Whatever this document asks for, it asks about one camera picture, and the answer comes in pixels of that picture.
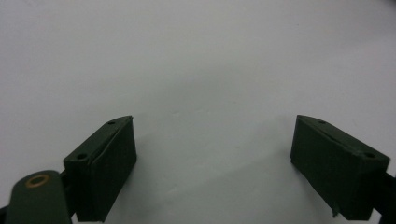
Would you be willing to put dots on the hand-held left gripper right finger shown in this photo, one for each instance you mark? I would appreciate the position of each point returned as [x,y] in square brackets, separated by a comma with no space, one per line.
[333,165]

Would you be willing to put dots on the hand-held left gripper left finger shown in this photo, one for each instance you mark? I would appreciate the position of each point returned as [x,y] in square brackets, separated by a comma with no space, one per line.
[102,168]

